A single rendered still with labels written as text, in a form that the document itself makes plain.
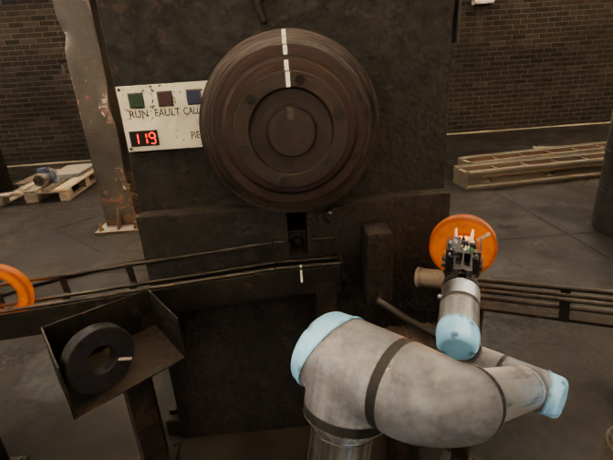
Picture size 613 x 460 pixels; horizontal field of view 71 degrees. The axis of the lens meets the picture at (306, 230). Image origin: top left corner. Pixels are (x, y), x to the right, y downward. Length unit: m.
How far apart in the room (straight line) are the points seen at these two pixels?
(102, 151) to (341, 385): 3.62
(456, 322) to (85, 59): 3.55
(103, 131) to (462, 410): 3.70
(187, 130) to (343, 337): 0.90
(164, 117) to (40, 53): 6.78
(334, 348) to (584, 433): 1.46
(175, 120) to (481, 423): 1.07
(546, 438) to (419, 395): 1.37
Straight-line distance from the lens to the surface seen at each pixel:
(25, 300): 1.53
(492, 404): 0.57
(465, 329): 0.83
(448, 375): 0.53
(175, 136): 1.32
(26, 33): 8.13
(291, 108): 1.05
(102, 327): 1.08
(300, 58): 1.11
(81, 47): 3.97
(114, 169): 4.01
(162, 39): 1.33
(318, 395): 0.59
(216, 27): 1.31
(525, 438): 1.84
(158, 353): 1.19
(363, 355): 0.54
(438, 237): 1.10
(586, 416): 2.00
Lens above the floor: 1.27
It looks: 21 degrees down
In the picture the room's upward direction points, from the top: 4 degrees counter-clockwise
